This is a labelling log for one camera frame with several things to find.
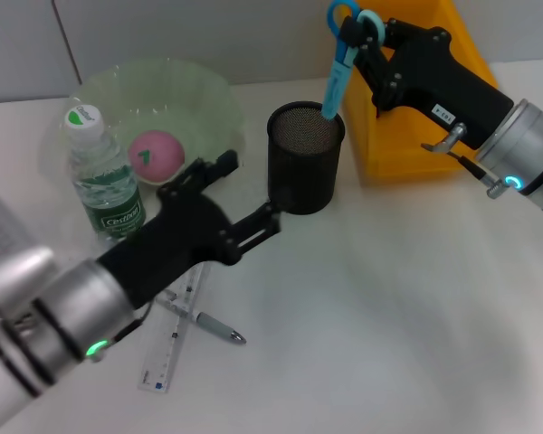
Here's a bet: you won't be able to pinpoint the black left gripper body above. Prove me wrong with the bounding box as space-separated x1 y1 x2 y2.
94 192 236 308

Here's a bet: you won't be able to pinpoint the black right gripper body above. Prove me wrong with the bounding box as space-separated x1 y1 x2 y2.
373 27 515 149

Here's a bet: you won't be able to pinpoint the blue scissors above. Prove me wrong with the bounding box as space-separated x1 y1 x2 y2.
319 0 388 121

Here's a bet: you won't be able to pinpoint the pink toy peach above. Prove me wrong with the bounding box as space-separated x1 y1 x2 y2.
127 129 186 184

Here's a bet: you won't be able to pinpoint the green label water bottle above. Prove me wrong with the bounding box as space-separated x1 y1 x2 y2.
63 103 147 241

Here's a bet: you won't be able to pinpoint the clear grey ballpoint pen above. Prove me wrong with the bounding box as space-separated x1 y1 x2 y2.
156 291 248 347

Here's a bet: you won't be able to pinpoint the transparent plastic ruler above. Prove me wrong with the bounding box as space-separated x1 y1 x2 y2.
138 264 209 394

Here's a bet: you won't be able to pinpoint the black mesh pen cup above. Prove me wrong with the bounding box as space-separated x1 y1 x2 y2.
266 99 347 216

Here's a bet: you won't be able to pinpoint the translucent green fruit bowl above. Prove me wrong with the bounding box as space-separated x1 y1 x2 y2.
40 56 245 200

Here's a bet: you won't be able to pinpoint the yellow plastic bin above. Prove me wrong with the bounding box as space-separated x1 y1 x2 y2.
336 0 499 177

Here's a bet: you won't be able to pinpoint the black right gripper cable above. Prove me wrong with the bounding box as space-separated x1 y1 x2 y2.
420 124 503 200

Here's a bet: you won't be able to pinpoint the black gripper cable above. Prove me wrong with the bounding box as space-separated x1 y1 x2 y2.
110 302 155 352
420 124 503 200

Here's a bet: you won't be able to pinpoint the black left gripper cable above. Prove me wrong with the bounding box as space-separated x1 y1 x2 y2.
110 302 155 352

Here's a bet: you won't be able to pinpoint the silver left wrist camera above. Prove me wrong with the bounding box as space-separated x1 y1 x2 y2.
0 184 58 317

